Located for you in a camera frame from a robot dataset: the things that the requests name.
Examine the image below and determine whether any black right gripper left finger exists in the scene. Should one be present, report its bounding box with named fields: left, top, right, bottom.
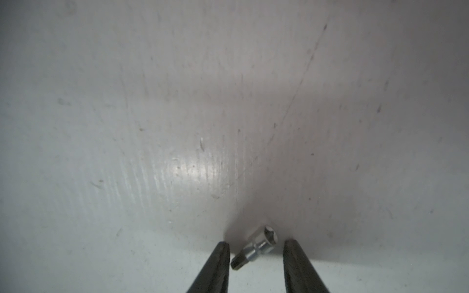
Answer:
left=187, top=241, right=230, bottom=293

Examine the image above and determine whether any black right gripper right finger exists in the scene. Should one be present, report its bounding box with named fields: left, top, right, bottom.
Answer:
left=283, top=239, right=330, bottom=293

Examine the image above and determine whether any silver socket bit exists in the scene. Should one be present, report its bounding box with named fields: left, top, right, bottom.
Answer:
left=230, top=225, right=278, bottom=271

